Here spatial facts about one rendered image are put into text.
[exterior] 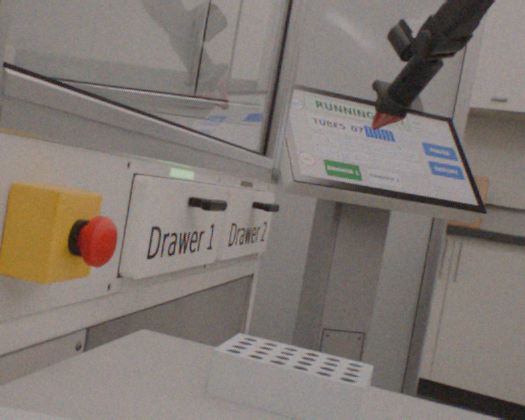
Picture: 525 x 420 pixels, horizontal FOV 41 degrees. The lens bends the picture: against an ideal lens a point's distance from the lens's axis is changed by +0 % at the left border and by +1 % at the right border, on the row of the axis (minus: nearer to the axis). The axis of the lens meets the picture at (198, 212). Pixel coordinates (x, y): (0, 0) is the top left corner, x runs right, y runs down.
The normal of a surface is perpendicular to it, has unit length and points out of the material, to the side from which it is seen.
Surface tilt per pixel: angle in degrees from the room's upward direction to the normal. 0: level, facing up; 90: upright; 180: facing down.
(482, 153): 90
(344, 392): 90
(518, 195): 90
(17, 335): 90
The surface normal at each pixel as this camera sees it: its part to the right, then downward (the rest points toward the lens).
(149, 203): 0.93, 0.17
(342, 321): 0.31, 0.10
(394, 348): -0.42, -0.02
